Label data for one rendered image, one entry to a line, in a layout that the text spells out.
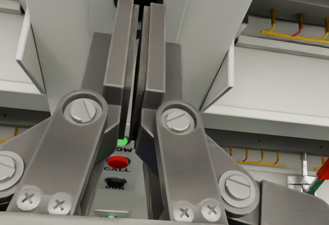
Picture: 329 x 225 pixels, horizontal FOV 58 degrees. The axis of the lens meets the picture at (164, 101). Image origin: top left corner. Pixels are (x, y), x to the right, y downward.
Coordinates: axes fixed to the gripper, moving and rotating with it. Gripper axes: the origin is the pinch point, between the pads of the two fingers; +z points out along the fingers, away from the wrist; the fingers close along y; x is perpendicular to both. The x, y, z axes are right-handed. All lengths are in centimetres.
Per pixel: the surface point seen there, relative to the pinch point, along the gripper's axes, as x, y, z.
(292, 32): -5.0, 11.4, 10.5
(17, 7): -5.0, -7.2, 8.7
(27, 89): -7.3, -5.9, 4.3
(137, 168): -16.2, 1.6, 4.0
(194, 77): -4.3, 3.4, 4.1
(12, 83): -7.2, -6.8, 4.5
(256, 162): -24.6, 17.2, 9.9
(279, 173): -25.0, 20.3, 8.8
